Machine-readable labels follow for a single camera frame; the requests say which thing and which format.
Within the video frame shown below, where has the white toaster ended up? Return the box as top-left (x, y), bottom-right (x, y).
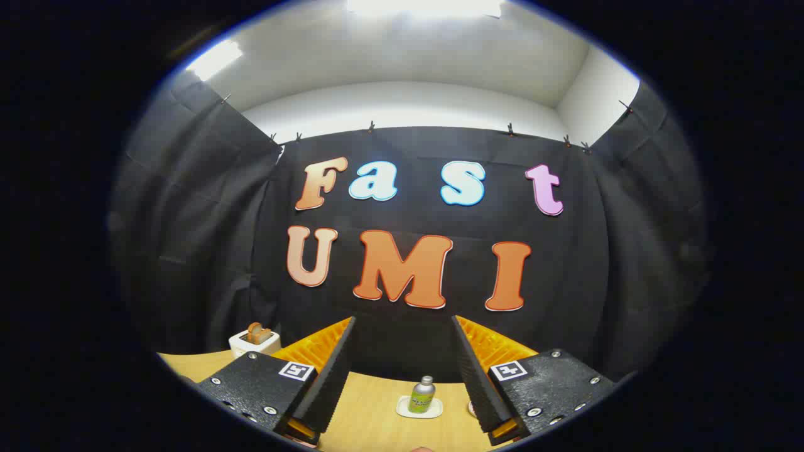
top-left (229, 330), bottom-right (281, 358)

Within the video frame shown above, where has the ceiling light panel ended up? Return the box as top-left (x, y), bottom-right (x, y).
top-left (187, 40), bottom-right (244, 81)

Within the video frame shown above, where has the green label soda bottle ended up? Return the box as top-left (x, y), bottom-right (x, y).
top-left (408, 375), bottom-right (437, 414)

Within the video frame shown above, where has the small white square saucer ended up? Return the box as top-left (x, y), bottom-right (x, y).
top-left (396, 395), bottom-right (444, 419)

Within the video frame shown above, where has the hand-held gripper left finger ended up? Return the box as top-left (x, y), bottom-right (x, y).
top-left (196, 316), bottom-right (357, 448)

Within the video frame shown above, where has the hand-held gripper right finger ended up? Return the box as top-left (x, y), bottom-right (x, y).
top-left (450, 315), bottom-right (619, 448)

